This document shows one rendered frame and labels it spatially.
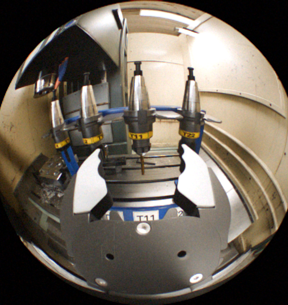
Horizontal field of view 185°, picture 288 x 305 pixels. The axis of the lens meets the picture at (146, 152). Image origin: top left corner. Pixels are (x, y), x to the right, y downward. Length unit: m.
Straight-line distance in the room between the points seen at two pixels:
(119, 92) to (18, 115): 1.39
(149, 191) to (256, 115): 0.64
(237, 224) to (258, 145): 0.40
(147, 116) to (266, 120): 0.52
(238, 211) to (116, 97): 1.12
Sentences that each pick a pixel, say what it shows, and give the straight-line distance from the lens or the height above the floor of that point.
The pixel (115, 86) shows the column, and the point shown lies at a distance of 0.85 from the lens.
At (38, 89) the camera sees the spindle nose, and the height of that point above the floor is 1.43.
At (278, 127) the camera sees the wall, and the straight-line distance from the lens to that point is 0.54.
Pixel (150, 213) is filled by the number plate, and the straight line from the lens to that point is 0.33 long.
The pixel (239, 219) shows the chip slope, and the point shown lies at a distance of 0.63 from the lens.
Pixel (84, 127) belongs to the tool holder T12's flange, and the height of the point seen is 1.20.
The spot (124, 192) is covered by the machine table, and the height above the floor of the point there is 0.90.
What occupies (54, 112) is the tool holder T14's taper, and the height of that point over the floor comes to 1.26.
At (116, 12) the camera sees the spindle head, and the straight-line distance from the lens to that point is 0.86.
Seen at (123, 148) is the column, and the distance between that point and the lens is 0.92.
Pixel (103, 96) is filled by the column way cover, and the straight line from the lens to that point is 0.82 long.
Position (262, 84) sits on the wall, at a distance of 0.59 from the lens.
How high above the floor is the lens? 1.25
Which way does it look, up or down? 31 degrees down
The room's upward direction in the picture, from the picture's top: 2 degrees counter-clockwise
